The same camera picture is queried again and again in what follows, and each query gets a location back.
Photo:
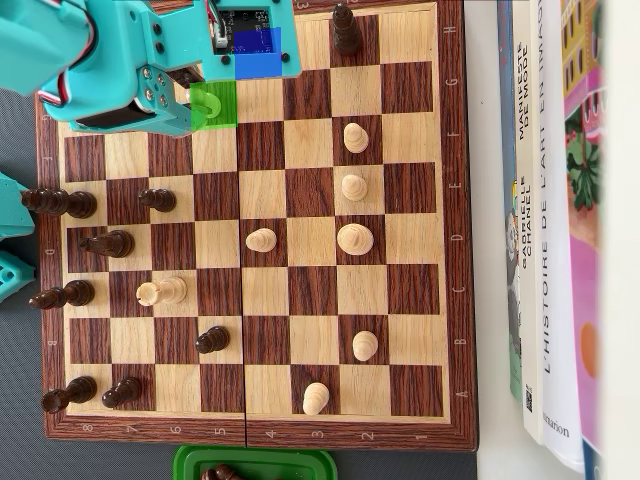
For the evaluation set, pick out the dark wooden rook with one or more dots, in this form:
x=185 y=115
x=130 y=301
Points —
x=75 y=392

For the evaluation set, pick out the white Chanel fashion book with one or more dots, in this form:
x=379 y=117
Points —
x=534 y=325

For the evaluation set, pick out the light wooden king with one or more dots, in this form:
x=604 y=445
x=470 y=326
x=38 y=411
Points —
x=355 y=240

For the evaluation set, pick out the wooden folding chessboard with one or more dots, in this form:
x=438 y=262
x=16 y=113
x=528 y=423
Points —
x=310 y=290

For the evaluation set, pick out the white art history book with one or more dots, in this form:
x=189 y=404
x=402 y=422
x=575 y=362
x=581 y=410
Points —
x=557 y=300

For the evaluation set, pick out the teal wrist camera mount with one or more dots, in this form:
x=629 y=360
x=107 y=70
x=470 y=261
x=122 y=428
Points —
x=175 y=35

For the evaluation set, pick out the dark wooden pawn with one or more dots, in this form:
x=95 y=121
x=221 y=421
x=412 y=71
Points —
x=214 y=340
x=122 y=392
x=159 y=200
x=220 y=472

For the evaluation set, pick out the light wooden rook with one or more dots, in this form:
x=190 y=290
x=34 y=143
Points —
x=162 y=291

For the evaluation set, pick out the dark grey mat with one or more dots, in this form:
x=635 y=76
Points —
x=15 y=140

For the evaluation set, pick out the blue illustrated book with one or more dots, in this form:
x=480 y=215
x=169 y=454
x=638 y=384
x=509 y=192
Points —
x=506 y=100

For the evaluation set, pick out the dark wooden knight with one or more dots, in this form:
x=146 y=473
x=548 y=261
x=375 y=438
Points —
x=115 y=243

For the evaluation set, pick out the dark wooden bishop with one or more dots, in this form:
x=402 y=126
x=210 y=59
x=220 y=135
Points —
x=75 y=292

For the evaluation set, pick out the green plastic tray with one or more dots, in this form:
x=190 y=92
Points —
x=310 y=465

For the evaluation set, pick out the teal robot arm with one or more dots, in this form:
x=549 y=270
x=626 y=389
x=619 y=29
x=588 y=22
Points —
x=50 y=40

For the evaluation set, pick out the teal gripper with motor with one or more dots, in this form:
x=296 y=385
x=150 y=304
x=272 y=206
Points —
x=156 y=86

